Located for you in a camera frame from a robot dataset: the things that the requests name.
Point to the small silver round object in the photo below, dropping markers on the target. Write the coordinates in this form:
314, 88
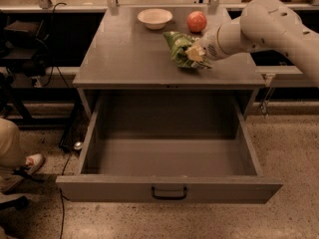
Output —
78, 145

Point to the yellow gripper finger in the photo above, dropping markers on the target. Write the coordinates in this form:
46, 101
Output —
195, 53

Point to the green jalapeno chip bag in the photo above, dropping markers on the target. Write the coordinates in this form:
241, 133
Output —
178, 43

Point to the grey open top drawer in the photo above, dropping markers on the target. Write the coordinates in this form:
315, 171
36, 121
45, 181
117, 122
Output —
123, 159

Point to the white red shoe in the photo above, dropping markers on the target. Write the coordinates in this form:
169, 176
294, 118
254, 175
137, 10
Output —
34, 162

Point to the red apple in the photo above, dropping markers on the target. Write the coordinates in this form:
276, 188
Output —
196, 21

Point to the white paper bowl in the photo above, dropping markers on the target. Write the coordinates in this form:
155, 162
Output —
154, 19

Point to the black drawer handle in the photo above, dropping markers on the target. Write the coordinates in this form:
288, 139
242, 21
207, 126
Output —
169, 195

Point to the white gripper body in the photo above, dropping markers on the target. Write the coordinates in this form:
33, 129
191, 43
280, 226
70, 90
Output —
209, 46

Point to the black chair base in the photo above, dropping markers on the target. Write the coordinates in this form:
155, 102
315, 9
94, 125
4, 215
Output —
22, 201

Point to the black equipment stand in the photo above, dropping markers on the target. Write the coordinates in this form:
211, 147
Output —
25, 52

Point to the black mesh panel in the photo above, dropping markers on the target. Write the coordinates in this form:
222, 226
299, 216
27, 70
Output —
75, 130

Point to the person leg beige trousers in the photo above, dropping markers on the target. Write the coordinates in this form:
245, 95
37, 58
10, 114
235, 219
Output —
11, 155

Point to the grey cabinet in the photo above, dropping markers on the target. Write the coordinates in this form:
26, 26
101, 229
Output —
129, 66

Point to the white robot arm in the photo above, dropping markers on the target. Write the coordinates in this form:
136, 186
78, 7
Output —
263, 25

